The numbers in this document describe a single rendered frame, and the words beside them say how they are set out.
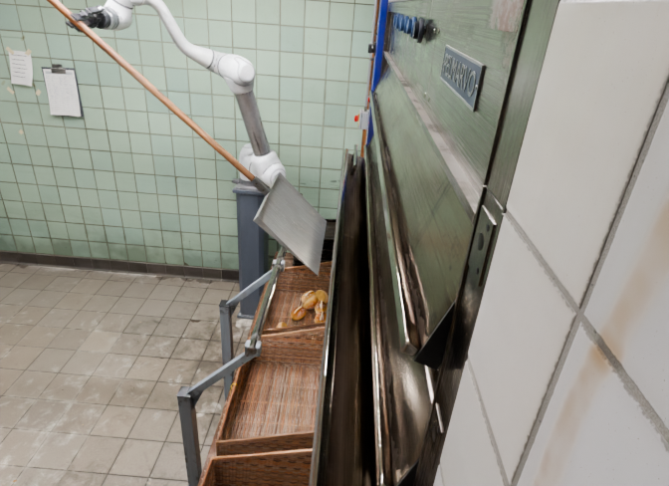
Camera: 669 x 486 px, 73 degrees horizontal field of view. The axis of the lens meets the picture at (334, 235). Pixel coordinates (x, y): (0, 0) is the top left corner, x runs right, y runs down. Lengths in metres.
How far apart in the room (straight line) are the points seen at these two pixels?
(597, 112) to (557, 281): 0.10
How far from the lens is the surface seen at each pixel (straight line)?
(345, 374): 0.95
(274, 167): 2.65
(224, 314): 1.94
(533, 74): 0.38
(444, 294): 0.55
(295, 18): 3.14
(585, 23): 0.32
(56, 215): 4.15
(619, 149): 0.26
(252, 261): 3.12
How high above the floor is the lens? 2.08
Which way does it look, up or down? 27 degrees down
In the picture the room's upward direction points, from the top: 4 degrees clockwise
